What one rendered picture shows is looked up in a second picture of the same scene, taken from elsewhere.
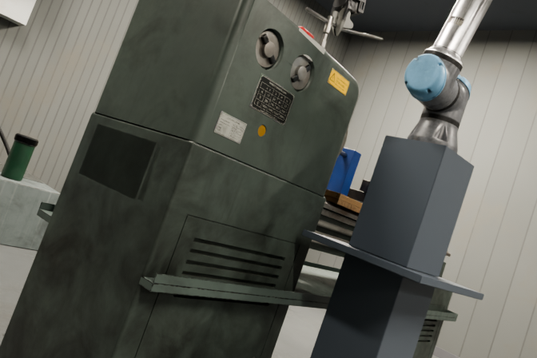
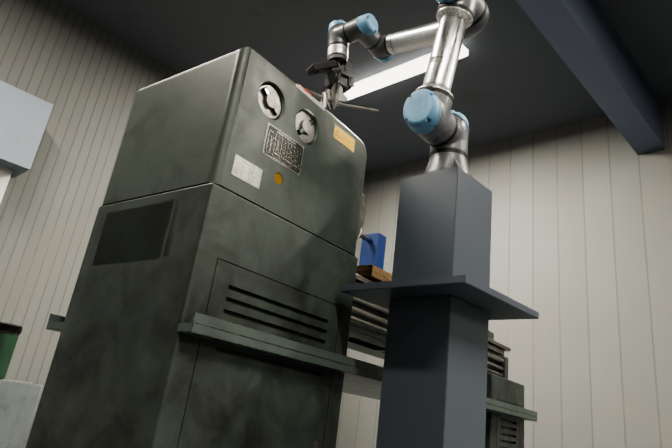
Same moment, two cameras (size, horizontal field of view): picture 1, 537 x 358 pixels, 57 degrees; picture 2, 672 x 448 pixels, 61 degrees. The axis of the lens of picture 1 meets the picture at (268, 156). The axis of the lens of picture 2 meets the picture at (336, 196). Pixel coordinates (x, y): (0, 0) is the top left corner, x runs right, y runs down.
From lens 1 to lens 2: 0.43 m
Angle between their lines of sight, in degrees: 17
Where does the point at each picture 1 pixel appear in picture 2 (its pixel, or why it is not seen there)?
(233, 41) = (236, 90)
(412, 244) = (451, 263)
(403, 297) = (457, 321)
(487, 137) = (518, 245)
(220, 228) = (254, 277)
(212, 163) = (234, 206)
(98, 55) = (82, 235)
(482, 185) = (528, 297)
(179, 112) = (193, 164)
